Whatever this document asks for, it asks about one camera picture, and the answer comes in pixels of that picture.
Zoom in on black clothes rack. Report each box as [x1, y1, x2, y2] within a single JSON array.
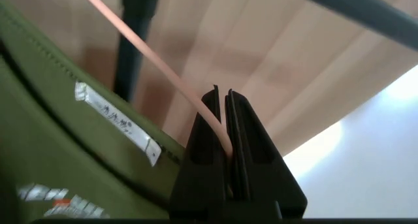
[[112, 0, 418, 103]]

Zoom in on pink clothes hanger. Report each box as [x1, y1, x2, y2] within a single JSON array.
[[77, 0, 233, 159]]

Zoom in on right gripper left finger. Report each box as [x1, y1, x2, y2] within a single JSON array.
[[169, 84, 229, 220]]

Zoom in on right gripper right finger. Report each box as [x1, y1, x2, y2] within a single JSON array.
[[225, 89, 308, 220]]

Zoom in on green long-sleeved shirt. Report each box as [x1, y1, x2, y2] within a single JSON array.
[[0, 0, 185, 220]]

